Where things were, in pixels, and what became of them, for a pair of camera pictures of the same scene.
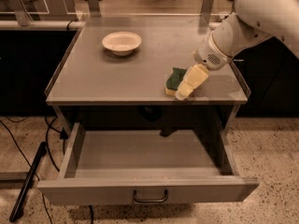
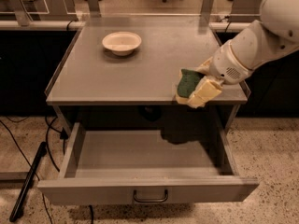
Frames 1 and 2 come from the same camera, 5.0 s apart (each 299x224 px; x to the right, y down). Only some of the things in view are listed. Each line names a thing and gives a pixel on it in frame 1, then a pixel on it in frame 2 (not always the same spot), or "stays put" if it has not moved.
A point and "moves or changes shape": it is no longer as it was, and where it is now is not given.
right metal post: x=207 y=3 stays put
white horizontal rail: x=66 y=24 stays put
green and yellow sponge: x=173 y=80 moves or changes shape
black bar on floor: x=27 y=182 stays put
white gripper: x=207 y=55 to x=226 y=64
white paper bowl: x=121 y=43 stays put
